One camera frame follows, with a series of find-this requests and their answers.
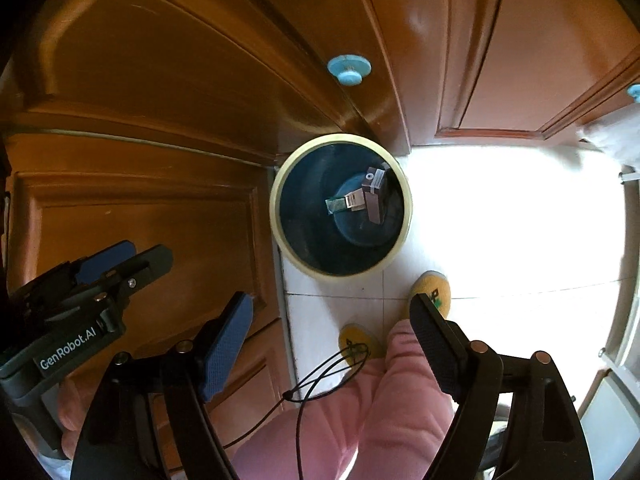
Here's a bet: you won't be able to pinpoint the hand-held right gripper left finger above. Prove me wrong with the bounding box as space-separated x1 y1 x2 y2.
70 290 256 480

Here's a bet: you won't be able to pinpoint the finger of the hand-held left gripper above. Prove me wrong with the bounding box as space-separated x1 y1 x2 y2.
74 241 138 284
106 244 175 307

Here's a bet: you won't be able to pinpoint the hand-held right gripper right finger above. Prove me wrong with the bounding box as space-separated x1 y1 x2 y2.
409 292 596 480

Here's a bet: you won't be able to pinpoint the round dark trash bin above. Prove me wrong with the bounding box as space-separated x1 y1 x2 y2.
269 133 414 277

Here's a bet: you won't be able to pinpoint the person's left hand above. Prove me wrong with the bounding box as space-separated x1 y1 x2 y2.
57 377 102 457

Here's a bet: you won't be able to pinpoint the brown wooden cabinet door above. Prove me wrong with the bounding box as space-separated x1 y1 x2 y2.
0 0 412 166
2 127 297 466
434 0 640 141

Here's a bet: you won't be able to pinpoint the yellow slipper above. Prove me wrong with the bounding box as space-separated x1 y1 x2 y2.
409 270 454 322
338 324 385 362

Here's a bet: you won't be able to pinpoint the pink trousers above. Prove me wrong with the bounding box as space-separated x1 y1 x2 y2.
232 319 501 480

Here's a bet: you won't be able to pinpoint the brown carton box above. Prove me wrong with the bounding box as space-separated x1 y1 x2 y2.
361 165 389 225

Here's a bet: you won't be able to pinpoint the clear plastic bag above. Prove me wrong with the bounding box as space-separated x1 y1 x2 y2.
577 105 640 172

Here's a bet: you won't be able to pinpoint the thin black cord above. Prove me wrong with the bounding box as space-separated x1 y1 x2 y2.
222 344 369 480

